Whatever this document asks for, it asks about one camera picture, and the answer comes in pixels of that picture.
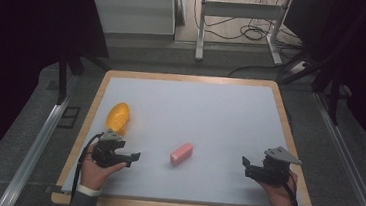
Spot pink soap bar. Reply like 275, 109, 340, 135
168, 141, 194, 169

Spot black metal stand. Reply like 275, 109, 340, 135
275, 0, 366, 129
53, 31, 115, 110

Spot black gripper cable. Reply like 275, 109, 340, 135
280, 171, 302, 206
69, 130, 104, 206

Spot black floor cables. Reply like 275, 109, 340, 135
187, 0, 308, 85

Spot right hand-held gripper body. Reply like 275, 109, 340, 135
243, 143, 305, 189

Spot person's right hand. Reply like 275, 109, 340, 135
255, 167, 299, 206

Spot white desk frame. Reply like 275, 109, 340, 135
194, 0, 294, 70

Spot aluminium rail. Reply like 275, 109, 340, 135
0, 88, 73, 206
305, 91, 366, 206

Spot yellow orange mango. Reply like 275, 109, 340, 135
104, 100, 133, 137

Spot white panel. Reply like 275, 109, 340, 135
86, 0, 178, 40

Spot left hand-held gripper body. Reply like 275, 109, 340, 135
90, 127, 136, 171

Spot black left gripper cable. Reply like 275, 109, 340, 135
69, 130, 104, 206

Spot person's left hand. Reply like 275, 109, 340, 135
78, 142, 130, 193

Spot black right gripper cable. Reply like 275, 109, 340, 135
280, 171, 302, 206

